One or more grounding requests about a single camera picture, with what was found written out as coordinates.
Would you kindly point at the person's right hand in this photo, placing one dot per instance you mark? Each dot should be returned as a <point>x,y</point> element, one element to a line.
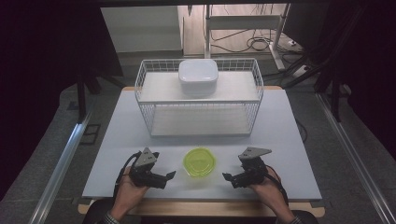
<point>269,193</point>

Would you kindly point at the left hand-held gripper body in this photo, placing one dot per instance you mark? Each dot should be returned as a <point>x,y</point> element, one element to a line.
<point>145,158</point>

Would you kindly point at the white cabinet panel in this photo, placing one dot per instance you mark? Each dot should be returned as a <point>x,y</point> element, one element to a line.
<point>140,29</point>

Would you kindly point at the black metal stand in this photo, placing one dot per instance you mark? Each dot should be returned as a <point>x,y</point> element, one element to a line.
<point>335,99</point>
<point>81,99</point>

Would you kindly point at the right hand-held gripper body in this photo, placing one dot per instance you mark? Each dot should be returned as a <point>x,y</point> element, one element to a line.
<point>252,161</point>

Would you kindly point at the aluminium floor rail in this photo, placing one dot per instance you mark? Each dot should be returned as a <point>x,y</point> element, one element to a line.
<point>355,152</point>
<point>62,168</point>

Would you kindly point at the person's left hand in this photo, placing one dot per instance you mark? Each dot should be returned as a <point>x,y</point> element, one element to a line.
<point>129,193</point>

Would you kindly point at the white power strip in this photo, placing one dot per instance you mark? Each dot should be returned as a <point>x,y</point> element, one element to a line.
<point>300,71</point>

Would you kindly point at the dark curtain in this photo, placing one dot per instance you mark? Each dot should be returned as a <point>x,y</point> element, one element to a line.
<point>40,77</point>
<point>367,62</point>

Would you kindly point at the white lidded box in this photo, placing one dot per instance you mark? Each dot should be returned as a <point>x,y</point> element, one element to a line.
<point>198,73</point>

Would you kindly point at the white metal desk frame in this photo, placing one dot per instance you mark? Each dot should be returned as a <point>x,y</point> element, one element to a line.
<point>246,21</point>

